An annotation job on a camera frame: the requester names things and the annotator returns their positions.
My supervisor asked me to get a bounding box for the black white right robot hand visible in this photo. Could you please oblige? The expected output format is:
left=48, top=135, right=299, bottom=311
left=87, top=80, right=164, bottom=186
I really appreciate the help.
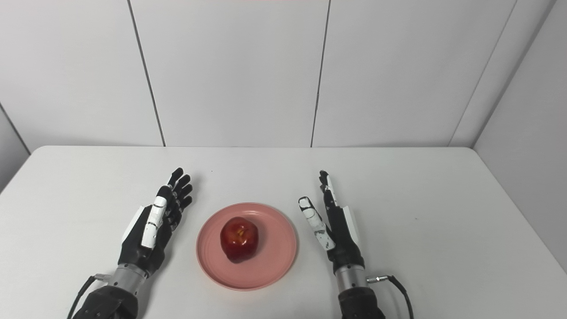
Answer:
left=298, top=170, right=366, bottom=274

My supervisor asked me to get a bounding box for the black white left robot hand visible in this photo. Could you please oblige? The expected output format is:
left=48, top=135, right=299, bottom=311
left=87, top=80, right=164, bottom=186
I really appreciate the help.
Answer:
left=117, top=167, right=194, bottom=276

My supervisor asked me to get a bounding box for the pink round plate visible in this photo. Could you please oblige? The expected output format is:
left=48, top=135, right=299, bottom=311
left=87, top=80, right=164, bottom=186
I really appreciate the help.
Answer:
left=196, top=202, right=298, bottom=291

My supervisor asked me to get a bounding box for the red apple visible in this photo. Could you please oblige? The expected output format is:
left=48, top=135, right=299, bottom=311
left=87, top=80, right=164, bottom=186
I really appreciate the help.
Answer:
left=220, top=217, right=259, bottom=264

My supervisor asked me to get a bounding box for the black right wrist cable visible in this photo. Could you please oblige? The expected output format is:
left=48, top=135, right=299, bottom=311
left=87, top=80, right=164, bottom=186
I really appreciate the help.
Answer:
left=367, top=275, right=415, bottom=319

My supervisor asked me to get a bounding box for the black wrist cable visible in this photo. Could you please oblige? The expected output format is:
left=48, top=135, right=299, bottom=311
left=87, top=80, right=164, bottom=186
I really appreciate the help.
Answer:
left=66, top=274, right=111, bottom=319
left=367, top=275, right=415, bottom=319

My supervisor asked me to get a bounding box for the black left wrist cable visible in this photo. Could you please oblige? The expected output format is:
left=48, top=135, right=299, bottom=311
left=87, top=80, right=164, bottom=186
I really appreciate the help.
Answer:
left=66, top=274, right=111, bottom=319

